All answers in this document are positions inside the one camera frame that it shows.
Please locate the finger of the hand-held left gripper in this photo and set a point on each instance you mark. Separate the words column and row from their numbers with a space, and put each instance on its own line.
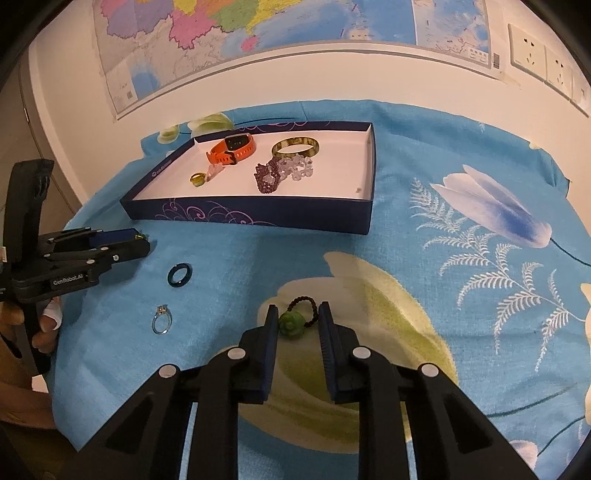
column 115, row 235
column 129, row 251

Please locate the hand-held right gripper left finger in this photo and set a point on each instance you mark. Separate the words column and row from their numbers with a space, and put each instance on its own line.
column 272, row 350

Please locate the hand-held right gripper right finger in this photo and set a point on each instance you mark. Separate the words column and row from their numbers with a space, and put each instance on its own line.
column 325, row 350

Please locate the small pink ornament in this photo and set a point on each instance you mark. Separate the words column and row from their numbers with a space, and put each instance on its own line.
column 215, row 172

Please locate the orange wristwatch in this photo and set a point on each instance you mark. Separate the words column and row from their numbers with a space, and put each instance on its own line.
column 221, row 157

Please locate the navy cardboard box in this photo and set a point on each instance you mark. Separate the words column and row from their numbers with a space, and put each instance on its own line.
column 332, row 170

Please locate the green brown bangle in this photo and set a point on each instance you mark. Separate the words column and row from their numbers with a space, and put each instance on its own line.
column 295, row 140

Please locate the person's left forearm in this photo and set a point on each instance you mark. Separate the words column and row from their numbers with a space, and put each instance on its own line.
column 23, row 406

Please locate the person's left hand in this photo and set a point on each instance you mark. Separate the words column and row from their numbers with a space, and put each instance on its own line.
column 48, row 323

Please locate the wooden door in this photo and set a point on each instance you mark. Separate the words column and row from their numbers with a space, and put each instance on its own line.
column 27, row 138

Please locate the colourful wall map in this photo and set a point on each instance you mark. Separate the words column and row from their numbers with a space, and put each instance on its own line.
column 323, row 18

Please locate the white wall outlet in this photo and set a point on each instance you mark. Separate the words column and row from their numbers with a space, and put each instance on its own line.
column 559, row 71
column 527, row 51

